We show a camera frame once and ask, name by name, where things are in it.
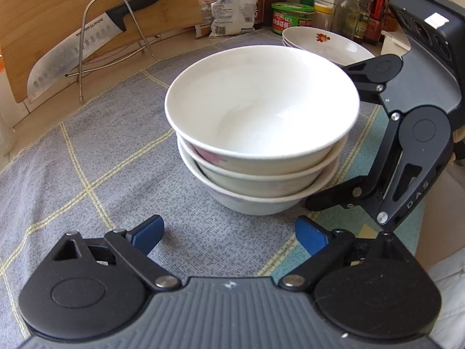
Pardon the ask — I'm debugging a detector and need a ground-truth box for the white floral plate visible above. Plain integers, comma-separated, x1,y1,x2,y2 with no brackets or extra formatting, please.
281,26,374,66

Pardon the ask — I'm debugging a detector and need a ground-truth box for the white bowl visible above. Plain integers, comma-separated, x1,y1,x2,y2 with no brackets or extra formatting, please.
177,136,348,198
165,45,360,175
177,140,345,216

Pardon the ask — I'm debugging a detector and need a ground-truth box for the clear glass oil bottle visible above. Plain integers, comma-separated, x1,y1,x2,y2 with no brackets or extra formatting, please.
331,0,360,40

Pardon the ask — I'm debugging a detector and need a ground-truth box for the yellow cap spice jar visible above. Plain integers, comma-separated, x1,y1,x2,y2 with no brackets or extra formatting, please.
312,1,333,31

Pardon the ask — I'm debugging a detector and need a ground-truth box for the green label condiment bottle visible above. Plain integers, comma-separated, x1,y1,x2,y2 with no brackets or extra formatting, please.
354,0,373,43

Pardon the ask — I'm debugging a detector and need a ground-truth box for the blue grey checked cloth mat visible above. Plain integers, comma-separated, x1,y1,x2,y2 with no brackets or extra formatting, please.
0,30,428,349

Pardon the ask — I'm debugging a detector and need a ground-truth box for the small green cap bottle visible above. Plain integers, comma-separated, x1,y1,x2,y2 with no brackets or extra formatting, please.
300,0,315,6

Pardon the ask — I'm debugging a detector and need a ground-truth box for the green lid sauce jar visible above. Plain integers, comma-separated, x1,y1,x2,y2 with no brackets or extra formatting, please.
271,2,314,35

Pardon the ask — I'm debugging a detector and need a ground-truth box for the dark soy sauce bottle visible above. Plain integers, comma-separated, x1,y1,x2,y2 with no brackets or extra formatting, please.
254,0,265,25

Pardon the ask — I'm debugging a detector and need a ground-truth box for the clear plastic wrap roll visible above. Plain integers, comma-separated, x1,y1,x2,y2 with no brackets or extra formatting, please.
0,113,17,157

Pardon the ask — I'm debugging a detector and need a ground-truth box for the bamboo cutting board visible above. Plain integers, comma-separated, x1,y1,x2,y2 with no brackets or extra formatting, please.
0,0,204,104

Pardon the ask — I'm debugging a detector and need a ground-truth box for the metal wire board stand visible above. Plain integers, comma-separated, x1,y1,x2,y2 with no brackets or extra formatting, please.
65,0,162,104

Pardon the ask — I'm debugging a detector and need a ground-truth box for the black handled santoku knife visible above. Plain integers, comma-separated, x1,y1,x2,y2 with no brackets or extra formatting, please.
27,0,159,102

